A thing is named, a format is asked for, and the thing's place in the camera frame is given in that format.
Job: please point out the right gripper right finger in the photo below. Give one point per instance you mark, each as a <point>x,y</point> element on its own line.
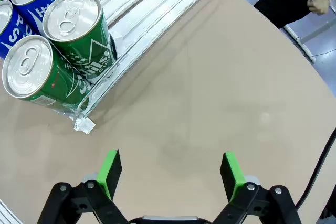
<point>232,179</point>

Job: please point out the green beverage can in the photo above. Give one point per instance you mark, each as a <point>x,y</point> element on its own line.
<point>60,85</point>
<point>86,45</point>

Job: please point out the white floor frame tube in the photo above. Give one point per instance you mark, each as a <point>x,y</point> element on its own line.
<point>299,41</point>

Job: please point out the person in teal fleece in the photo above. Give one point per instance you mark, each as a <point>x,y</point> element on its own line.
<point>283,3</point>

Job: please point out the clear plastic can dispenser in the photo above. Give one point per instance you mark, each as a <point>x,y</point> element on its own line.
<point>147,24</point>

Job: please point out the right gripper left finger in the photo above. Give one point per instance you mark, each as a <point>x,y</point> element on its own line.
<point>110,176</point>

